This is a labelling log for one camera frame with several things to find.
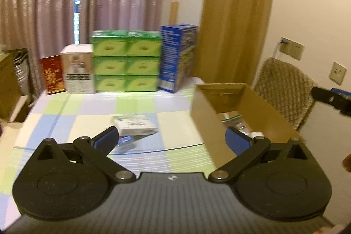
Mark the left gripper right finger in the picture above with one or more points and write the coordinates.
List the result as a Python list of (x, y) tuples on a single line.
[(249, 152)]

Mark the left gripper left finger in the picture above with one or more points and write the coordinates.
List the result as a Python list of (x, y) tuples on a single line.
[(96, 150)]

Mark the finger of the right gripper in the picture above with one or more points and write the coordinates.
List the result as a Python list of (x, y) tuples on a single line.
[(334, 97)]

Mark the clear blue floss box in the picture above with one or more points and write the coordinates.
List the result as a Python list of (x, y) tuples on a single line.
[(124, 140)]

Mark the white rectangular medicine box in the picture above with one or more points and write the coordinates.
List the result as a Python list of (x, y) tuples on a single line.
[(133, 125)]

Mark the quilted chair back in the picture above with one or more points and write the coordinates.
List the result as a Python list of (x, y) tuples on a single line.
[(287, 89)]

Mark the open cardboard box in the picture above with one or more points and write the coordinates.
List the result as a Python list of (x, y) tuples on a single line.
[(217, 106)]

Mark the checkered tablecloth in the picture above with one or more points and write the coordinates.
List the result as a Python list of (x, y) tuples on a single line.
[(176, 146)]

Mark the white photo product box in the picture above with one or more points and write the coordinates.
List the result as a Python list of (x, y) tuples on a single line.
[(78, 74)]

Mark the green tissue pack stack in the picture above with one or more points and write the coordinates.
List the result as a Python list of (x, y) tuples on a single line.
[(126, 60)]

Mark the red gift bag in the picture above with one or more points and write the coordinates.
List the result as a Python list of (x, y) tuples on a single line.
[(52, 71)]

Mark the striped shopping bag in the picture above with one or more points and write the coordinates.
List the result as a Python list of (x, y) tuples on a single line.
[(22, 69)]

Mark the blue milk carton box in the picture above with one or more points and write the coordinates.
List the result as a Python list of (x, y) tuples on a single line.
[(177, 55)]

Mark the brown curtain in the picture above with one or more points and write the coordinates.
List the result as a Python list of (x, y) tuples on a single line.
[(230, 40)]

